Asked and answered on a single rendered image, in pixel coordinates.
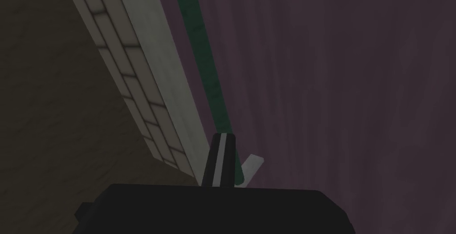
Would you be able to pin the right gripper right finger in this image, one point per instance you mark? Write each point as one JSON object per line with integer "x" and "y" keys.
{"x": 252, "y": 164}

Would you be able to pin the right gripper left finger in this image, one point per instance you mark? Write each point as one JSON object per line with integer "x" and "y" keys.
{"x": 229, "y": 162}

